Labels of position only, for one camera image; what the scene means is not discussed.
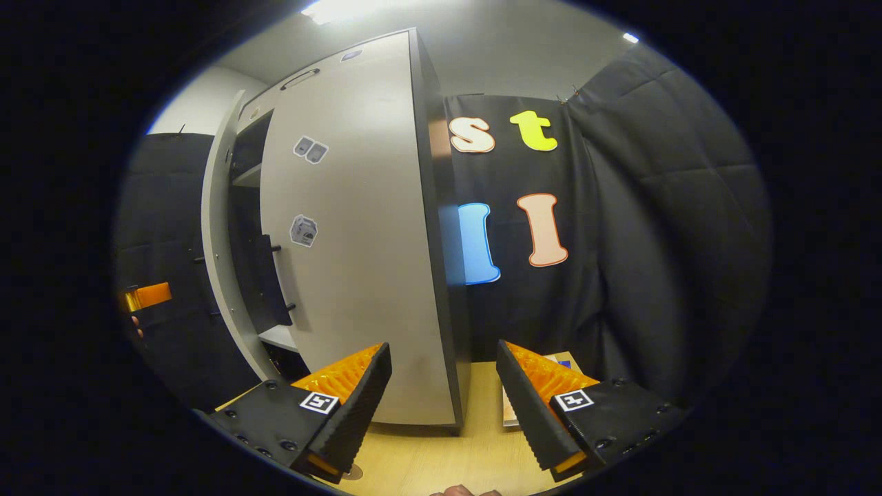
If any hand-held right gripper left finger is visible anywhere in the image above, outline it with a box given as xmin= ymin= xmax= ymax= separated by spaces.
xmin=195 ymin=342 xmax=393 ymax=484

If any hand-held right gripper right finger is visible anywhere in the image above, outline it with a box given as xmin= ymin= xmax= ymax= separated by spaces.
xmin=496 ymin=340 xmax=691 ymax=484

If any white cabinet door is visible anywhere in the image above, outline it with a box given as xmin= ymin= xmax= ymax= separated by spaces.
xmin=193 ymin=90 xmax=276 ymax=383
xmin=258 ymin=65 xmax=462 ymax=426

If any white and grey cabinet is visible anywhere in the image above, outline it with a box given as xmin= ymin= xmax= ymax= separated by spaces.
xmin=227 ymin=28 xmax=475 ymax=436

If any white cabinet drawer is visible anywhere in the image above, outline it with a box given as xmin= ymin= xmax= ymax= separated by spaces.
xmin=238 ymin=29 xmax=418 ymax=128

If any black backdrop cloth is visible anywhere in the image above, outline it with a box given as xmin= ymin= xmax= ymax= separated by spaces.
xmin=114 ymin=45 xmax=772 ymax=414

